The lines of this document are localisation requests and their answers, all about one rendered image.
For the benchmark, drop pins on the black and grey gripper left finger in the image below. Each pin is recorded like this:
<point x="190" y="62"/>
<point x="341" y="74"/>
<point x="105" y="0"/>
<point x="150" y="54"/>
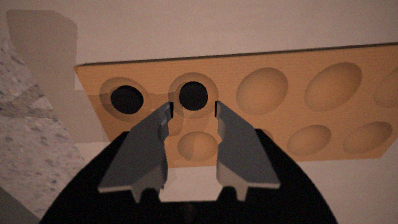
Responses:
<point x="116" y="177"/>

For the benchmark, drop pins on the black disc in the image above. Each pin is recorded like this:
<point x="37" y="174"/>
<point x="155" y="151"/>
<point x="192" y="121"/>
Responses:
<point x="193" y="96"/>
<point x="127" y="99"/>

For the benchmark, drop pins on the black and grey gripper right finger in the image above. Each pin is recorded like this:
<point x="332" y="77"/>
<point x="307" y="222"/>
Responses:
<point x="263" y="174"/>

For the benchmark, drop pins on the orange counting tray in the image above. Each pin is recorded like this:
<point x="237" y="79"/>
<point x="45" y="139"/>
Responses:
<point x="318" y="104"/>

